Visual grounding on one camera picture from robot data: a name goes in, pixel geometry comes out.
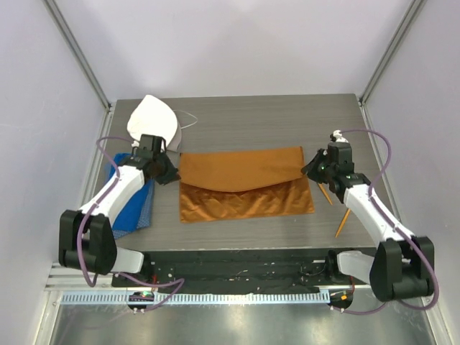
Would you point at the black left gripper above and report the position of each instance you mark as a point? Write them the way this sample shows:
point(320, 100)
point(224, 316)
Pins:
point(171, 175)

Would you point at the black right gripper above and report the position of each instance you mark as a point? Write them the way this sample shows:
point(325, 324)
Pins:
point(315, 165)

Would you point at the orange satin napkin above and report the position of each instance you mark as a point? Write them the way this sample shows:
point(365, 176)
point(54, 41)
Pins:
point(217, 186)

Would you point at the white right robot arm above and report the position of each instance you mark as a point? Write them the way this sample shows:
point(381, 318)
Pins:
point(403, 265)

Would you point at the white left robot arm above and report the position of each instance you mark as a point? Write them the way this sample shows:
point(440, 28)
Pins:
point(86, 239)

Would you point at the orange plastic fork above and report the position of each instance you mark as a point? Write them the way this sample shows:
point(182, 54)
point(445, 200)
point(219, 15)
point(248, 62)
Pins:
point(325, 193)

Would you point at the orange plastic spoon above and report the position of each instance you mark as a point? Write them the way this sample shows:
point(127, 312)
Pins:
point(343, 222)

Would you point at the white cloth cap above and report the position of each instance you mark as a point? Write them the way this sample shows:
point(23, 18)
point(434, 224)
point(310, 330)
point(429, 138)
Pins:
point(154, 117)

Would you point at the blue towel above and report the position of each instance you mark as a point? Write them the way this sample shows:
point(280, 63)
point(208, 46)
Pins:
point(138, 205)

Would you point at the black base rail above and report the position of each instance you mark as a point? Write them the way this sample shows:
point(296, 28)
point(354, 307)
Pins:
point(245, 271)

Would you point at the white slotted cable duct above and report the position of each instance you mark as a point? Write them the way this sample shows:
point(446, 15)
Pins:
point(137, 298)

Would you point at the left aluminium frame post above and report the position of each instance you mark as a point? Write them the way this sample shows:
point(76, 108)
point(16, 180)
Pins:
point(71, 41)

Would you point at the aluminium frame post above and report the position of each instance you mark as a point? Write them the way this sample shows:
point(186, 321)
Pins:
point(408, 19)
point(71, 41)

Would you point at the right aluminium frame post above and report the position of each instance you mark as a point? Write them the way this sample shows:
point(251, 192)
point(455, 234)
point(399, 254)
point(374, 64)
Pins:
point(408, 19)

